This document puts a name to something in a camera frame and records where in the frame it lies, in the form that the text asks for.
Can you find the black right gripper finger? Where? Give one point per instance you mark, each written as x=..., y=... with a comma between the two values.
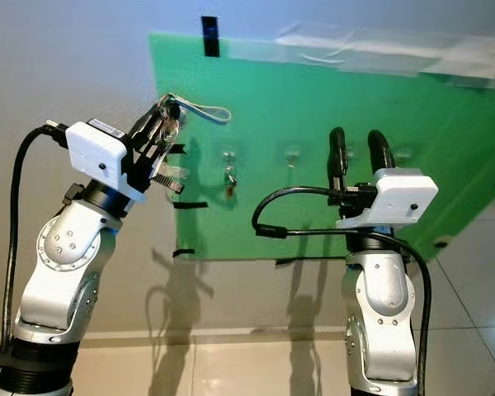
x=338, y=161
x=381, y=157

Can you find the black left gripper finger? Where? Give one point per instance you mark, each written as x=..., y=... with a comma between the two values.
x=172, y=130
x=153, y=120

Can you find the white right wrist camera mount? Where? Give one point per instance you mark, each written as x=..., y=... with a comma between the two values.
x=396, y=198

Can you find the small hanging key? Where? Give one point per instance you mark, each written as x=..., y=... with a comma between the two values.
x=229, y=183

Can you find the clear adhesive hook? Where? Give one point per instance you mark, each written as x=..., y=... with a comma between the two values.
x=404, y=153
x=228, y=154
x=293, y=154

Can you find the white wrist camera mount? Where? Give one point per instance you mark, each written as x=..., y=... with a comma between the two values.
x=99, y=155
x=396, y=198

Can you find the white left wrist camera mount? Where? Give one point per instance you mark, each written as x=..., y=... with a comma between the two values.
x=99, y=155

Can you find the clear tape strip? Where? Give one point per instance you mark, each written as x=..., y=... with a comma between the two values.
x=363, y=45

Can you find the green hook board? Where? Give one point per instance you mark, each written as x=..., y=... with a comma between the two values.
x=280, y=99

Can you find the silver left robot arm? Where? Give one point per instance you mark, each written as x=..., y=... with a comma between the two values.
x=70, y=272

